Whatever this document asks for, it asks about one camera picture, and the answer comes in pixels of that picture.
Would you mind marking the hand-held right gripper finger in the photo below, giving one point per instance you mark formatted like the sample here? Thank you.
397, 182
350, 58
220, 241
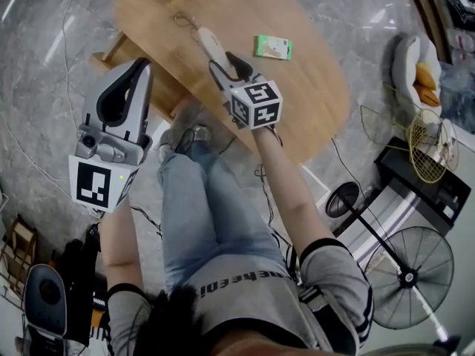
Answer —
222, 78
241, 67

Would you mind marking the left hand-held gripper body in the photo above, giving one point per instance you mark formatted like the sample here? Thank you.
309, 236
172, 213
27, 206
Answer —
92, 180

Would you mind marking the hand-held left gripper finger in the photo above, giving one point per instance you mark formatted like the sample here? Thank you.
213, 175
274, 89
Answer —
141, 102
92, 98

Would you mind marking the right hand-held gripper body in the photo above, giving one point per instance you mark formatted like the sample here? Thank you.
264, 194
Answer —
259, 102

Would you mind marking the green packet item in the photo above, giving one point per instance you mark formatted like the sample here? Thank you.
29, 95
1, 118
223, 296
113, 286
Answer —
272, 47

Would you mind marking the person's right forearm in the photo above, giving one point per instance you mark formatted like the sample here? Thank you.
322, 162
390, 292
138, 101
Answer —
285, 184

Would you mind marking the person's left forearm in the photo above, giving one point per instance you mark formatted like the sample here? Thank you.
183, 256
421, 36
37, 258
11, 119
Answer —
118, 243

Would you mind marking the wooden table top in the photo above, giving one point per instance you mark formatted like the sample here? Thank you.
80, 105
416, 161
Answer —
245, 13

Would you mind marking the person's left grey shoe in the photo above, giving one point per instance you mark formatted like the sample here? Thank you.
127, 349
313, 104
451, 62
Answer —
167, 147

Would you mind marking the person's grey shoe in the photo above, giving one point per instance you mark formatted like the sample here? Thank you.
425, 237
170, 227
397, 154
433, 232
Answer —
167, 147
201, 132

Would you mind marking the person's right grey shoe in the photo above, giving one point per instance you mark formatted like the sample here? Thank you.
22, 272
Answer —
201, 132

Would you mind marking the black bag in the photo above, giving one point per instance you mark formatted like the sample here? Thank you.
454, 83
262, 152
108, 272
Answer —
79, 273

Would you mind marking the person's blue jeans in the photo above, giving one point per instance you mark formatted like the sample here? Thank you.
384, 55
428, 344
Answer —
215, 217

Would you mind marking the grey padded seat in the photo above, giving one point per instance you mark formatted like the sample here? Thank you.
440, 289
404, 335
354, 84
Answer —
46, 299

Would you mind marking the white padded chair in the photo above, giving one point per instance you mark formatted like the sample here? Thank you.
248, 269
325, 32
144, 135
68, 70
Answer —
404, 65

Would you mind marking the orange cushion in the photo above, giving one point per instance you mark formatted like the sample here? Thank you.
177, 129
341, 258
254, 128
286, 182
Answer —
426, 85

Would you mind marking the black flat box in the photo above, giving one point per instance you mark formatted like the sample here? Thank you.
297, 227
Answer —
419, 184

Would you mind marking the person's grey striped shirt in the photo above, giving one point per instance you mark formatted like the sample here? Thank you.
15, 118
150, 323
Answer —
267, 310

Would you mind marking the black standing fan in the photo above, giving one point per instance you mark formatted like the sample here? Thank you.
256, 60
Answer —
410, 276

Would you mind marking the wooden stool frame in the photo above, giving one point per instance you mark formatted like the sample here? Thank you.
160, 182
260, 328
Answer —
20, 247

